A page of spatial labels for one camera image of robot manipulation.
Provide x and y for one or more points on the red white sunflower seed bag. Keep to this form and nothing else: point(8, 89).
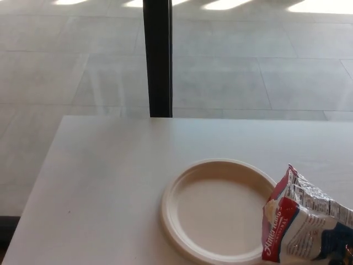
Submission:
point(300, 229)

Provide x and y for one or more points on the cream round paper plate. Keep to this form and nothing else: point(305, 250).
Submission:
point(215, 209)

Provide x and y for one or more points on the black vertical window post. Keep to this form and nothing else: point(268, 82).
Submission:
point(158, 55)

